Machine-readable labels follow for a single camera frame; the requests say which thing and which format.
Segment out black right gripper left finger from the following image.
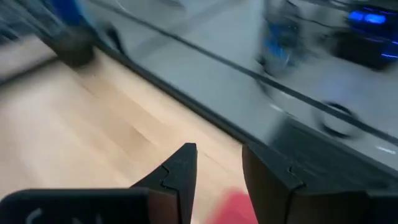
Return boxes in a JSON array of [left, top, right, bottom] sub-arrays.
[[0, 142, 198, 224]]

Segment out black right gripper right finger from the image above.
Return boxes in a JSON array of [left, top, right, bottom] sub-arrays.
[[241, 142, 398, 224]]

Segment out pink plastic bin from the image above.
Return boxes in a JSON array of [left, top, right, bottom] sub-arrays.
[[206, 188, 259, 224]]

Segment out potted green plant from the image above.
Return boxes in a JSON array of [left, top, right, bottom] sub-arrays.
[[52, 23, 96, 68]]

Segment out black computer case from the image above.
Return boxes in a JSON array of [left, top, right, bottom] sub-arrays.
[[329, 4, 398, 71]]

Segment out black coiled cable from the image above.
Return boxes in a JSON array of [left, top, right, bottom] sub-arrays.
[[312, 101, 363, 141]]

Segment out black aluminium table frame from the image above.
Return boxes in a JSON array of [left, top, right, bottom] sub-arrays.
[[90, 40, 398, 187]]

